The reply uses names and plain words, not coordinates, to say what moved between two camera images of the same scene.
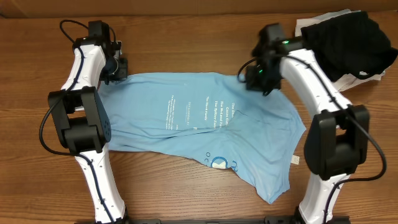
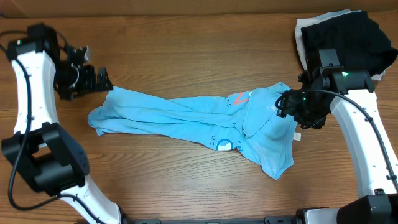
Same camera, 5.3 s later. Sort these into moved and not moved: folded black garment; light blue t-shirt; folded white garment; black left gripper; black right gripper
Moved: black right gripper; black left gripper; light blue t-shirt
Not moved: folded white garment; folded black garment
